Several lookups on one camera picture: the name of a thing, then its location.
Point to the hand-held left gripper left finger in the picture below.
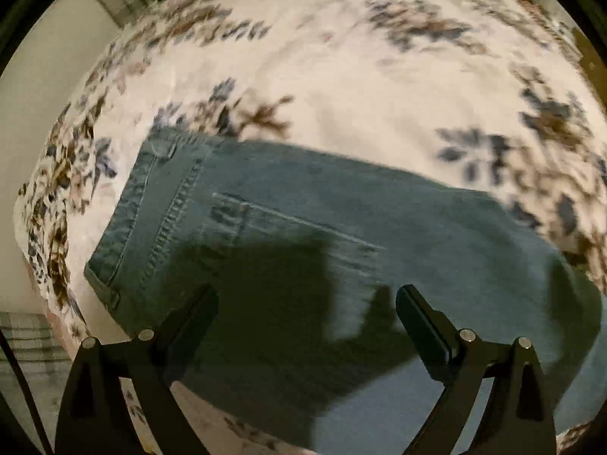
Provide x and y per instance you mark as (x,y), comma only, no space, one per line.
(192,313)

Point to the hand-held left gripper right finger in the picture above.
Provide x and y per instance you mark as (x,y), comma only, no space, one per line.
(422,317)

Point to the blue denim pants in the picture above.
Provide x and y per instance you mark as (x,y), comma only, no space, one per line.
(294,227)

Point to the plaid floor rug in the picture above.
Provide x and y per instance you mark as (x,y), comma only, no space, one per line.
(26,355)

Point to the floral bed blanket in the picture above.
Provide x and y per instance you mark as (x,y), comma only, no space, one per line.
(332,80)

